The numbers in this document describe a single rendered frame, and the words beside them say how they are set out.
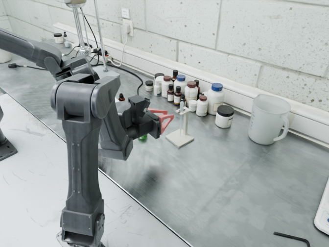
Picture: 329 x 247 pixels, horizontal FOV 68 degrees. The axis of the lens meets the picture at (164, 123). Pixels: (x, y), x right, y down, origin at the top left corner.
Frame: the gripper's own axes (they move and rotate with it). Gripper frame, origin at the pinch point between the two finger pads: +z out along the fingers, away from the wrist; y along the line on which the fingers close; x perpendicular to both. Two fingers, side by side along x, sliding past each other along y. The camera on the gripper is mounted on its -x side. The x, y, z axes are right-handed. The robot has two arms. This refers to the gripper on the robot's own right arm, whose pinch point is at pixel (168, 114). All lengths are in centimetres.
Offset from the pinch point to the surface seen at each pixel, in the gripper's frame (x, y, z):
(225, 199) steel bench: 14.1, -29.2, -2.3
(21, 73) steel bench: 12, 104, -26
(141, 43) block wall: -4, 64, 33
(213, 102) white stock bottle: 6.3, 3.7, 28.1
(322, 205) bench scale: 11, -48, 15
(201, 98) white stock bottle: 4.2, 6.3, 23.6
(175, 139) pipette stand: 12.5, 0.0, 3.6
